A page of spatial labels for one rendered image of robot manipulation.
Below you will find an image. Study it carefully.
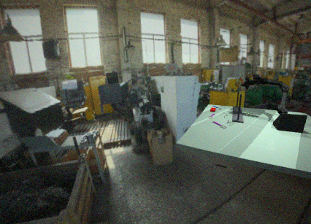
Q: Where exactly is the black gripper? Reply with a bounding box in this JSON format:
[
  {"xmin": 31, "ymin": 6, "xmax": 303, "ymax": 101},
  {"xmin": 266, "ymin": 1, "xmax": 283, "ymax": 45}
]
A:
[{"xmin": 241, "ymin": 80, "xmax": 254, "ymax": 89}]

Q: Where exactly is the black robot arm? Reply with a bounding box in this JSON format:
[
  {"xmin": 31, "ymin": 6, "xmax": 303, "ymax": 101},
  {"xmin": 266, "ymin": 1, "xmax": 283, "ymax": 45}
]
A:
[{"xmin": 245, "ymin": 74, "xmax": 289, "ymax": 114}]

